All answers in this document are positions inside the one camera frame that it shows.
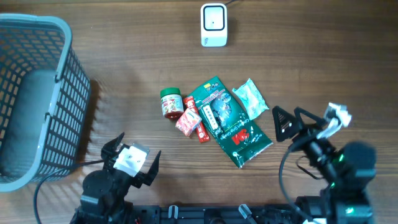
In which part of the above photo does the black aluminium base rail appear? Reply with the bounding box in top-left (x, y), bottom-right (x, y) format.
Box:
top-left (126, 204), bottom-right (305, 224)

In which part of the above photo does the green white gum pack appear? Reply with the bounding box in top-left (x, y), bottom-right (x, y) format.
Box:
top-left (202, 105), bottom-right (219, 130)

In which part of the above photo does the white barcode scanner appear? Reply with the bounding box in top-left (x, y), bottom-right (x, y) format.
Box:
top-left (200, 2), bottom-right (228, 47)

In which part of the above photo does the red Nescafe coffee stick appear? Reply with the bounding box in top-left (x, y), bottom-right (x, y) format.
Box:
top-left (183, 96), bottom-right (210, 143)

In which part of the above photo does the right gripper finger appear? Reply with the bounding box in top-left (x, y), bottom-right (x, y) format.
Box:
top-left (294, 107), bottom-right (326, 126)
top-left (272, 106), bottom-right (301, 142)

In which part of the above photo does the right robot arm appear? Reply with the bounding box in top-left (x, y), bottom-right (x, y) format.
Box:
top-left (139, 103), bottom-right (376, 223)

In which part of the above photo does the green 3M gloves package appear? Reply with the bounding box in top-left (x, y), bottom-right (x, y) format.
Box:
top-left (189, 77), bottom-right (272, 168)

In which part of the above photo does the light green wipes packet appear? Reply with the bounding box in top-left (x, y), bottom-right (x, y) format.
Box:
top-left (232, 78), bottom-right (269, 120)

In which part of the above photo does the green lid spice jar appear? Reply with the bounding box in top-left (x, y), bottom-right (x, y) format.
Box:
top-left (160, 87), bottom-right (184, 119)

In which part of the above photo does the grey plastic shopping basket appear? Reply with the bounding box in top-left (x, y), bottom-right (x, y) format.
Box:
top-left (1, 13), bottom-right (91, 192)

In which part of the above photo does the red tissue packet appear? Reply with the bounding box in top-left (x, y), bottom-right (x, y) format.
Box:
top-left (175, 108), bottom-right (201, 137)

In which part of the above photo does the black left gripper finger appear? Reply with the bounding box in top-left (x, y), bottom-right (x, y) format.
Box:
top-left (101, 133), bottom-right (124, 157)
top-left (142, 151), bottom-right (162, 186)

